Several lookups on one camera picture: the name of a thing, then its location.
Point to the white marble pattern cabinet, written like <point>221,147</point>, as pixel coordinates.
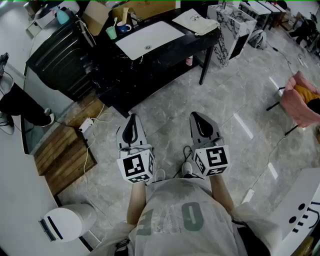
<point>231,32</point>

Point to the wooden plank platform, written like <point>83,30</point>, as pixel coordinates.
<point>62,152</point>

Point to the black cabinet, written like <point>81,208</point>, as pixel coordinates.
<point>60,60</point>

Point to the green plastic cup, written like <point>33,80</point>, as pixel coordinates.
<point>111,33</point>

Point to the white bin with dark strip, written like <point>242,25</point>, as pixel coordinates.
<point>67,222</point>

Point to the black marble vanity table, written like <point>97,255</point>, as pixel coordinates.
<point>160,70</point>

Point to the white rectangular sink basin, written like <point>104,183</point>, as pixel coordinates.
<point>150,40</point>

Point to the blue and white mug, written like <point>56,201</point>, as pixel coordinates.
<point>123,27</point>

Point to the person's right forearm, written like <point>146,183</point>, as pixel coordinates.
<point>221,192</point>

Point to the pink bottle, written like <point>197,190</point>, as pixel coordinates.
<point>189,60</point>

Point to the white floor power strip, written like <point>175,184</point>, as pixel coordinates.
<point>248,196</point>

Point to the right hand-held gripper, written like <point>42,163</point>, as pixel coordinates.
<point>212,160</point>

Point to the person's white printed shirt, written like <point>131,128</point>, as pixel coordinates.
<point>185,225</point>

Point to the teal spray bottle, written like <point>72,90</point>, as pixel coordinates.
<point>61,16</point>

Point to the large open cardboard box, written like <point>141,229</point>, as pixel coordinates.
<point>96,17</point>

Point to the white power adapter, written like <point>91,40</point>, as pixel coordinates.
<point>86,125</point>

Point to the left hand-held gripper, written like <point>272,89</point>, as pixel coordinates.
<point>135,166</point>

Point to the white backpack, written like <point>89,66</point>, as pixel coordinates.
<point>258,39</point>

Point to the person's left forearm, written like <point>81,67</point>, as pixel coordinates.
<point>136,202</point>

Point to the pink cloth on chair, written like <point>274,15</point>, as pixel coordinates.
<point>300,105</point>

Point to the person's right white shoe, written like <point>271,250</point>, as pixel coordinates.
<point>187,168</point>

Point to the white toothbrush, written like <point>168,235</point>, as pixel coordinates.
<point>115,22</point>

